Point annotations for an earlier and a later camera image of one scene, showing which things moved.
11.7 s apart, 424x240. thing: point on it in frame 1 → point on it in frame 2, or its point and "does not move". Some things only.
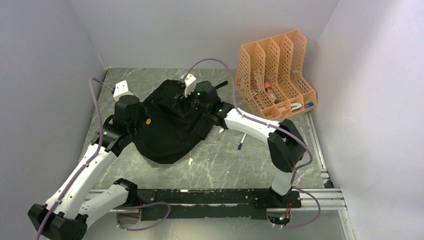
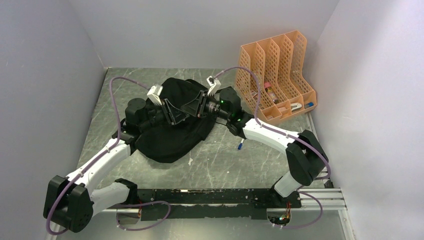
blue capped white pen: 240,145 does not move
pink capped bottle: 269,89 does not move
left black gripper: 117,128 → 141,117
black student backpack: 164,134 does not move
